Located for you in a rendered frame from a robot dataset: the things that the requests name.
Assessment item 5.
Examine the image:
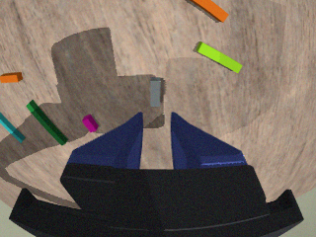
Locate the orange rectangular bar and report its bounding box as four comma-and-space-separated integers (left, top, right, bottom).
0, 72, 23, 83
190, 0, 229, 23

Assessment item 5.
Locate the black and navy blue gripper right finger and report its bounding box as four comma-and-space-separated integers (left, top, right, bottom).
170, 112, 248, 169

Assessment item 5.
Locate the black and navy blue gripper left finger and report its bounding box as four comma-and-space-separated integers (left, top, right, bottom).
67, 112, 143, 169

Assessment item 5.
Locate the turquoise rod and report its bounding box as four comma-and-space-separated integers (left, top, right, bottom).
0, 113, 25, 143

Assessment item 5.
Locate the magenta rod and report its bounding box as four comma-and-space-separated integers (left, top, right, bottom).
82, 115, 98, 132

